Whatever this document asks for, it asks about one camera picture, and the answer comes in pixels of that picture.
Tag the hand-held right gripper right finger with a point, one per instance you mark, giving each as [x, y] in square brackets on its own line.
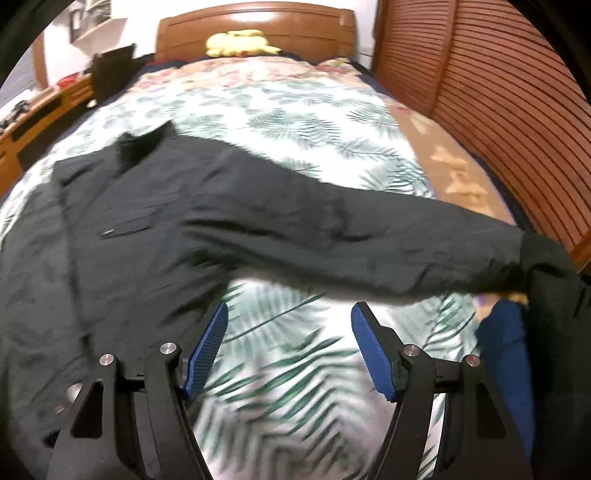
[373, 350]

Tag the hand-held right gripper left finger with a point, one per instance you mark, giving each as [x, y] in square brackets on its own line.
[208, 350]

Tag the black jacket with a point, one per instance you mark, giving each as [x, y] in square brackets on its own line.
[231, 207]

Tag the dark green cloth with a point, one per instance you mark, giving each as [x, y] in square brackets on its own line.
[554, 300]

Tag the tan patterned blanket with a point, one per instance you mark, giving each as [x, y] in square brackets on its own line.
[452, 170]

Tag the leaf print bedspread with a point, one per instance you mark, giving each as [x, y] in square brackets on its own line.
[300, 138]

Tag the floral pillow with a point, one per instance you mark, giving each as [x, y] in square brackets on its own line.
[207, 74]

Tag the wooden louvred wardrobe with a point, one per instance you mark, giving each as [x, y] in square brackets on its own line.
[498, 92]

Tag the wooden desk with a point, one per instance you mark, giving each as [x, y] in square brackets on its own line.
[46, 110]

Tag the black chair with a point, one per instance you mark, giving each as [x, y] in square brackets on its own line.
[111, 74]

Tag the red bowl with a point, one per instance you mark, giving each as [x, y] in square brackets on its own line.
[69, 81]

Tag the yellow plush toy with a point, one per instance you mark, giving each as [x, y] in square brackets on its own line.
[235, 44]

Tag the wooden headboard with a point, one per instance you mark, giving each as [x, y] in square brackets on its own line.
[300, 32]

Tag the white wall shelf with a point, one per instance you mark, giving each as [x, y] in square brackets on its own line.
[99, 25]

